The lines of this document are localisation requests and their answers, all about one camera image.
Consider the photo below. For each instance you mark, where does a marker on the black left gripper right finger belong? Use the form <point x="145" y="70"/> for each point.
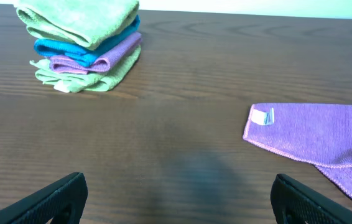
<point x="295" y="203"/>

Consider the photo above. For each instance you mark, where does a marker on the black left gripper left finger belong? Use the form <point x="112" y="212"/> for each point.
<point x="61" y="202"/>

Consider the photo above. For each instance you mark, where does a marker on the purple microfiber cloth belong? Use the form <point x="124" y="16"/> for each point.
<point x="317" y="134"/>

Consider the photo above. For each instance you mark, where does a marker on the bottom green folded cloth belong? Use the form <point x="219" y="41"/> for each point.
<point x="74" y="83"/>

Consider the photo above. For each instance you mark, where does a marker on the green folded cloth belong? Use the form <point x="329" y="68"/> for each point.
<point x="74" y="83"/>
<point x="84" y="22"/>

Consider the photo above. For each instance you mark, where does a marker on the purple folded cloth in stack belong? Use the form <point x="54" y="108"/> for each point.
<point x="103" y="64"/>

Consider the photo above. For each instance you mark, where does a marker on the blue folded cloth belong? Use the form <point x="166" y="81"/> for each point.
<point x="85" y="57"/>

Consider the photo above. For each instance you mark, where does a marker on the top green folded cloth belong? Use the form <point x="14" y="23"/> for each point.
<point x="84" y="22"/>

